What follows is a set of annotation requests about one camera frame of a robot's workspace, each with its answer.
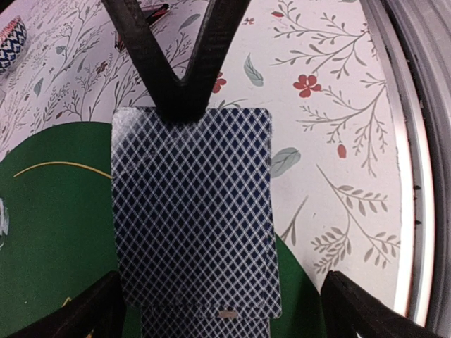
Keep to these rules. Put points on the front aluminium rail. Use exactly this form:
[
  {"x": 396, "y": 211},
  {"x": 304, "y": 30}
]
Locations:
[{"x": 412, "y": 39}]

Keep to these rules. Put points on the blue playing card deck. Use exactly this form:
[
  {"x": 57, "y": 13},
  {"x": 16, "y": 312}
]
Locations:
[{"x": 173, "y": 323}]

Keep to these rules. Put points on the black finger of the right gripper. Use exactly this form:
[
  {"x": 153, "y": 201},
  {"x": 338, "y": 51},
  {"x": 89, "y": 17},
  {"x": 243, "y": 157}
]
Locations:
[{"x": 179, "y": 100}]

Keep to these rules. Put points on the clear dealer button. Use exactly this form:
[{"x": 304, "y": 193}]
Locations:
[{"x": 4, "y": 223}]

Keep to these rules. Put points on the green round poker mat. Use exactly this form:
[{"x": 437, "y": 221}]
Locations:
[{"x": 56, "y": 190}]

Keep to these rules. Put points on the floral white tablecloth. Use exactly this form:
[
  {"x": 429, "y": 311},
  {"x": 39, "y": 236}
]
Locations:
[{"x": 312, "y": 64}]

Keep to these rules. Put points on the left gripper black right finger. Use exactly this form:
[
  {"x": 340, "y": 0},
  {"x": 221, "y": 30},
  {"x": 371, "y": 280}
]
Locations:
[{"x": 350, "y": 311}]

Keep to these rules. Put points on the red blue patterned bowl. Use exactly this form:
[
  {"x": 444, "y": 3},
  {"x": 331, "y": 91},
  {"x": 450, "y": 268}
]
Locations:
[{"x": 13, "y": 41}]

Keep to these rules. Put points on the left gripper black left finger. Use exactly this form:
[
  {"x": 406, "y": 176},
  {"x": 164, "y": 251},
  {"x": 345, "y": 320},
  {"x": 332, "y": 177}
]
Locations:
[{"x": 99, "y": 311}]

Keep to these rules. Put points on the triangular all in marker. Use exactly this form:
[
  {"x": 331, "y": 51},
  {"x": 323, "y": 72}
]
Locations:
[{"x": 152, "y": 14}]

